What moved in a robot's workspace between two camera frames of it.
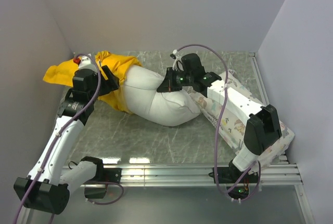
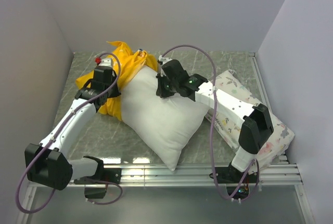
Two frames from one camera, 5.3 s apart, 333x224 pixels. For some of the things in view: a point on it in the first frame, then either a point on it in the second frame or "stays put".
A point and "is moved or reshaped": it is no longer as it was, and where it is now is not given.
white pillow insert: x=165 y=108 is moved or reshaped
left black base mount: x=102 y=174 stays put
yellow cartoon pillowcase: x=112 y=66 -> x=131 y=63
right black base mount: x=228 y=175 stays put
